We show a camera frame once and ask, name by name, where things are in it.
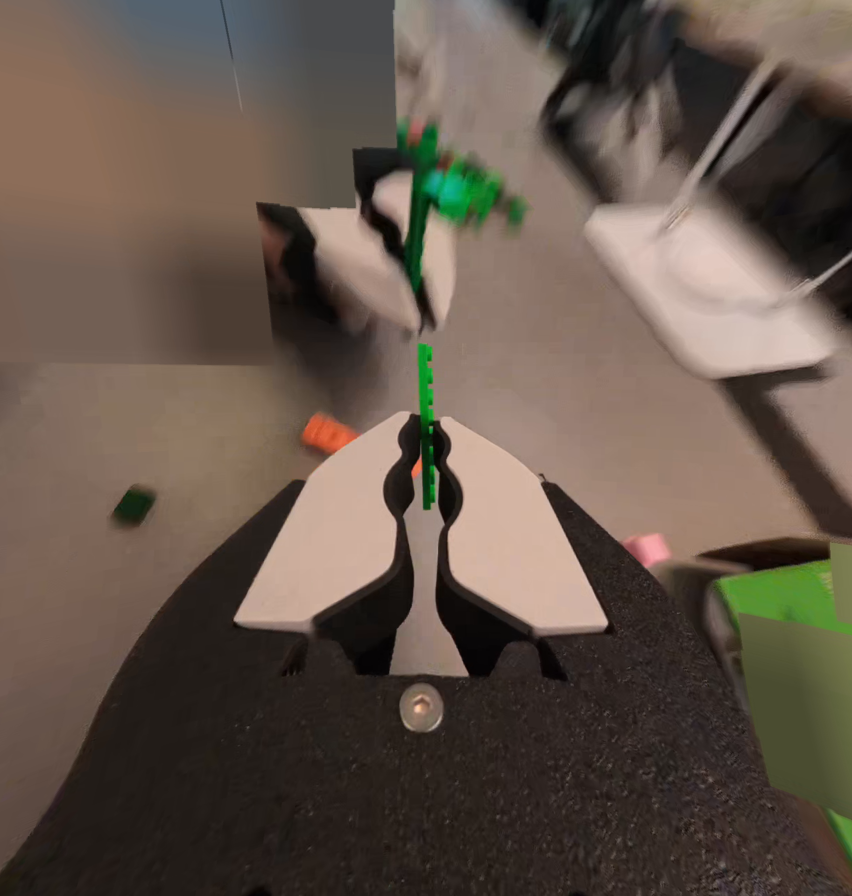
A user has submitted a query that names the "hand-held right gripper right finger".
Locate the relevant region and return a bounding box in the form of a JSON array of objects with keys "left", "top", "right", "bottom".
[{"left": 434, "top": 416, "right": 610, "bottom": 679}]

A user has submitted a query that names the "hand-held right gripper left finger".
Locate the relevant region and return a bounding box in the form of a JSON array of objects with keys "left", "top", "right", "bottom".
[{"left": 232, "top": 412, "right": 416, "bottom": 676}]

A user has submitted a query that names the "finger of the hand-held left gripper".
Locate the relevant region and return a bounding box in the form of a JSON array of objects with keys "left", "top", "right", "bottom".
[
  {"left": 366, "top": 170, "right": 460, "bottom": 331},
  {"left": 296, "top": 205, "right": 428, "bottom": 336}
]

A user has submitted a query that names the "green lego plate assembly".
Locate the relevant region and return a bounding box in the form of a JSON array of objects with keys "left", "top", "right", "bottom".
[{"left": 396, "top": 119, "right": 529, "bottom": 296}]

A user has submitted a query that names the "long green lego plate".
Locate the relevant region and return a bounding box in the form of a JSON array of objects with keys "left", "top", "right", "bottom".
[{"left": 416, "top": 343, "right": 439, "bottom": 511}]

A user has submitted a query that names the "orange lego brick separator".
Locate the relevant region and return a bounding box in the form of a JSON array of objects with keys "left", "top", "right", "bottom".
[{"left": 301, "top": 412, "right": 361, "bottom": 456}]

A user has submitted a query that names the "pink lego pig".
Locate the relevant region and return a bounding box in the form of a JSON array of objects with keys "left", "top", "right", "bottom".
[{"left": 622, "top": 533, "right": 673, "bottom": 569}]

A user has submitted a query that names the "dark green lego piece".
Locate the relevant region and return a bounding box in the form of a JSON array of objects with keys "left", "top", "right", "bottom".
[{"left": 111, "top": 484, "right": 158, "bottom": 527}]

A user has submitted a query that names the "green lego box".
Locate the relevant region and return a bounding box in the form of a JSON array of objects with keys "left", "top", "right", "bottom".
[{"left": 706, "top": 539, "right": 852, "bottom": 896}]

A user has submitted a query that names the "white book stand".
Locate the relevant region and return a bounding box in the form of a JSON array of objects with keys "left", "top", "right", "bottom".
[{"left": 583, "top": 63, "right": 852, "bottom": 382}]

